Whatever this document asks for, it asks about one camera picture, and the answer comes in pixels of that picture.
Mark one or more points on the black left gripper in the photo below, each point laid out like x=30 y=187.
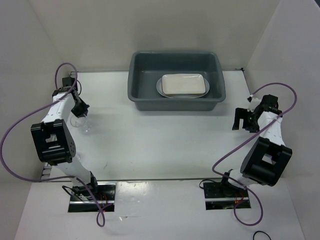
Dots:
x=82 y=111

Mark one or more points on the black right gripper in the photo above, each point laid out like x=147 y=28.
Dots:
x=242 y=113

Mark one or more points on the clear glass cup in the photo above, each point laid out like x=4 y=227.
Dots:
x=83 y=123

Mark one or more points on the rectangular white plate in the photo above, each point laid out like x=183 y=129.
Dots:
x=183 y=84
x=192 y=96

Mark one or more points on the large oval white plate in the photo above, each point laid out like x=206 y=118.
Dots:
x=159 y=86

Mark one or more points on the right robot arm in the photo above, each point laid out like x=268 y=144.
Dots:
x=268 y=157

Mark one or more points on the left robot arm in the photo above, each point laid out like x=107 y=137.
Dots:
x=79 y=175

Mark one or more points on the grey plastic bin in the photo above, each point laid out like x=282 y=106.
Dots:
x=147 y=68

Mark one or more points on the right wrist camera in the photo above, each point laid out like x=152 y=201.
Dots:
x=253 y=103

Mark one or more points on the aluminium table edge rail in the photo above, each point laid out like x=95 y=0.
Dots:
x=46 y=172

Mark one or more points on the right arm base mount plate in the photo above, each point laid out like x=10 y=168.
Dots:
x=220 y=195

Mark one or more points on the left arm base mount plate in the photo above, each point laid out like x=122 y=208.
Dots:
x=82 y=202

